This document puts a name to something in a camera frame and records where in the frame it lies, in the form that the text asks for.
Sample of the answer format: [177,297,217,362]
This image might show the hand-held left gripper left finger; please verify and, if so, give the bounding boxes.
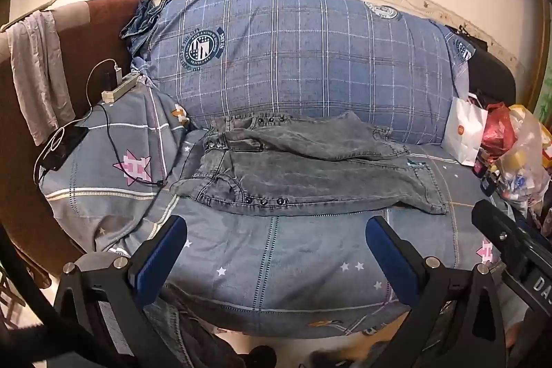
[54,216,188,368]

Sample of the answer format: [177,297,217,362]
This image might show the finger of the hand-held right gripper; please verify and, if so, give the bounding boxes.
[471,199,533,265]

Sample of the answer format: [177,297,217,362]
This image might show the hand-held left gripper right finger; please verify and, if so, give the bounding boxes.
[366,216,507,368]

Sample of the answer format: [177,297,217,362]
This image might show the grey denim pants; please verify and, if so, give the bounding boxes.
[169,111,448,218]

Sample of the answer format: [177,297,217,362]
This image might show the clear plastic bag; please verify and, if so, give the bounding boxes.
[495,104,552,216]

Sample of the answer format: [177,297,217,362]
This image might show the red plastic bag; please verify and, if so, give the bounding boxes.
[480,102,517,158]

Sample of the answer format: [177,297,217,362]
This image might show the white paper bag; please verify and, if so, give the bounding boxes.
[442,94,490,167]

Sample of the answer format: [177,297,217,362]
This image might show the grey star print bed sheet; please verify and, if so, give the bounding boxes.
[39,86,518,339]

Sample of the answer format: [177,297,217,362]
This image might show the black phone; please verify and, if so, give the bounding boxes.
[40,126,90,171]

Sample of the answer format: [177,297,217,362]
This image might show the white power strip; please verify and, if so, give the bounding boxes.
[101,74,139,104]

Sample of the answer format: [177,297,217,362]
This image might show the grey hanging cloth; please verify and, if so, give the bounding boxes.
[9,10,77,145]

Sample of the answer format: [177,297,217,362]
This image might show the blue plaid pillow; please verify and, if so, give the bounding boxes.
[129,0,476,145]

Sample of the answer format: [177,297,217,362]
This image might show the brown headboard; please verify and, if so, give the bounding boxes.
[0,0,149,287]

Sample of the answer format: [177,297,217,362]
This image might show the blue denim garment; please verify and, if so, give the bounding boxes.
[119,0,174,50]

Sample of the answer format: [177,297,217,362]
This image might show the black cable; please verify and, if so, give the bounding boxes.
[82,103,167,185]

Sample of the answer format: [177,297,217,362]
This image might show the white charger cable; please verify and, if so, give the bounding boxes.
[37,58,117,183]

